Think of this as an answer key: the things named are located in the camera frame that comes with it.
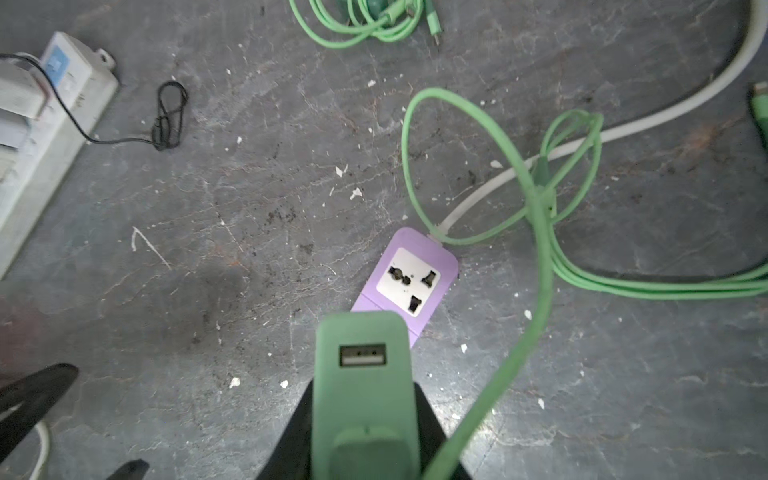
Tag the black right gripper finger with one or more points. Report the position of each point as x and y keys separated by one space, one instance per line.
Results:
x=291 y=457
x=431 y=434
x=25 y=402
x=131 y=470

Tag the green charger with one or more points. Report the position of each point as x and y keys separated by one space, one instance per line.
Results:
x=364 y=415

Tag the white multicolour power strip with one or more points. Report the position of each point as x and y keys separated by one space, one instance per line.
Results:
x=44 y=107

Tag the purple power strip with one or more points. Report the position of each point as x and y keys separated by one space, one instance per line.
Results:
x=411 y=279

